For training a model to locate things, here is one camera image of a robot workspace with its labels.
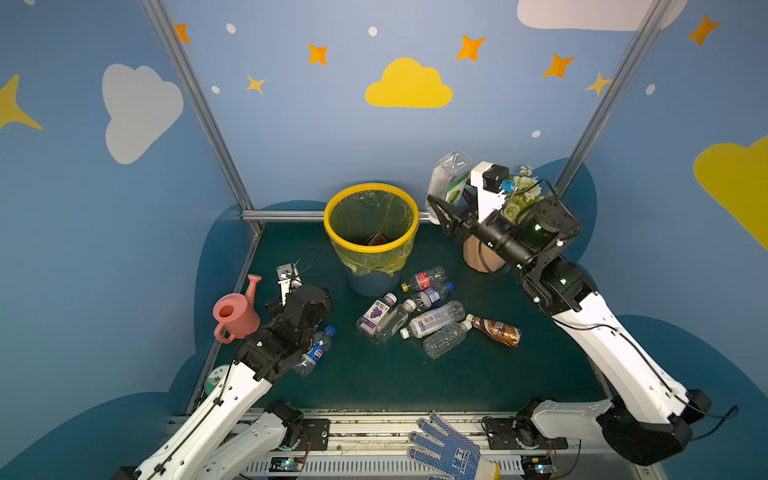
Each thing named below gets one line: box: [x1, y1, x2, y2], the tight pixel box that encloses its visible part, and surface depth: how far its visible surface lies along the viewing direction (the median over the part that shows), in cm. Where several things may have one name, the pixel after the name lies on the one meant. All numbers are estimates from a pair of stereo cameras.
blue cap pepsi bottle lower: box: [293, 325, 336, 377], surface depth 86 cm
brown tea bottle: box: [466, 314, 522, 348], surface depth 90 cm
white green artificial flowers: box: [503, 165, 544, 223], surface depth 93 cm
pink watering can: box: [213, 274, 262, 344], surface depth 86 cm
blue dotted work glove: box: [407, 412, 500, 480], surface depth 73 cm
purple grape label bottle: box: [356, 293, 398, 339], surface depth 95 cm
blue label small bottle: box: [419, 281, 455, 308], surface depth 98 cm
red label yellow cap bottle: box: [401, 266, 448, 293], surface depth 103 cm
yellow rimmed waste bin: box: [323, 182, 420, 297], surface depth 93 cm
